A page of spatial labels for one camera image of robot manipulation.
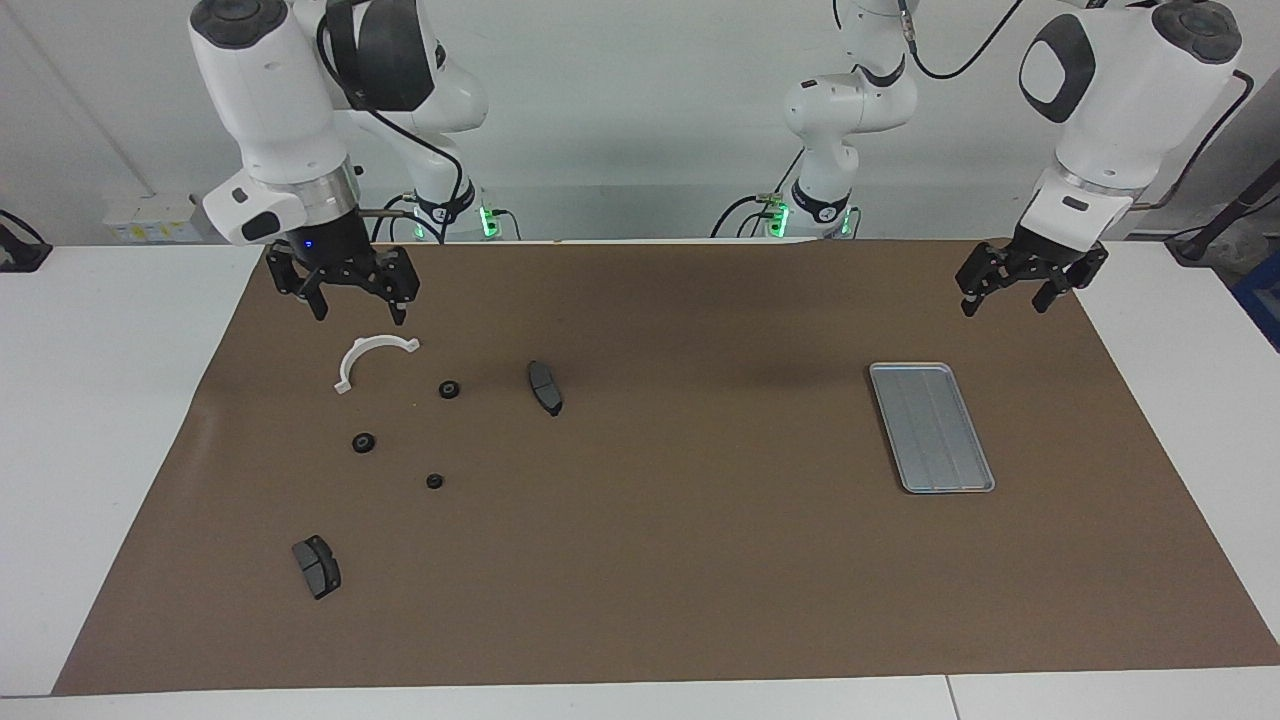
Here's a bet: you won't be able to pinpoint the brown paper mat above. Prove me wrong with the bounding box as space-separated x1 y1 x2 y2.
52 238 1280 696

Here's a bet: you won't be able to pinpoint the black right base cables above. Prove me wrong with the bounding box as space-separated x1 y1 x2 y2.
378 190 523 242

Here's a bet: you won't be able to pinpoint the black stand leg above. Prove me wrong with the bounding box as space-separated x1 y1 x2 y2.
1165 160 1280 266

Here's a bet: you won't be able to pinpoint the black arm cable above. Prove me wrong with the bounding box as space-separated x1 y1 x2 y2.
318 0 471 246
895 0 1256 211

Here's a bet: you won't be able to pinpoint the silver metal tray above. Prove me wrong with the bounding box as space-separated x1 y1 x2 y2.
868 362 997 495

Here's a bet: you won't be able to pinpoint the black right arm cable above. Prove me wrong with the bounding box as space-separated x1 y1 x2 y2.
318 0 471 246

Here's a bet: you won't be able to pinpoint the dark grey brake pad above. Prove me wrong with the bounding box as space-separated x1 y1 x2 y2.
527 360 565 418
291 535 343 601

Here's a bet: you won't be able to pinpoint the black table clamp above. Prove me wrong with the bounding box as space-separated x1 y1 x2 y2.
0 208 53 273

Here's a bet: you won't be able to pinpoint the white power strip box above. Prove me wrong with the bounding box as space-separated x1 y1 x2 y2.
103 195 201 244

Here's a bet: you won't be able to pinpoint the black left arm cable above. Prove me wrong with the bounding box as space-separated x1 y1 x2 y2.
895 0 1256 211

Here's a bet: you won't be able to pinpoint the blue crate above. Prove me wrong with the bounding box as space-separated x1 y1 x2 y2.
1232 250 1280 351

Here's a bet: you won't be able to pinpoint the black base cables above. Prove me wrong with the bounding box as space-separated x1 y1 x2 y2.
378 190 523 242
710 150 801 239

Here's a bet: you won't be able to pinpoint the black left base cables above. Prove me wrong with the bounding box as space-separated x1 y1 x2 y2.
710 150 801 239

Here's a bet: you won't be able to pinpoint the white curved plastic bracket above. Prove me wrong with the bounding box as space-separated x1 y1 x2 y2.
334 334 421 395

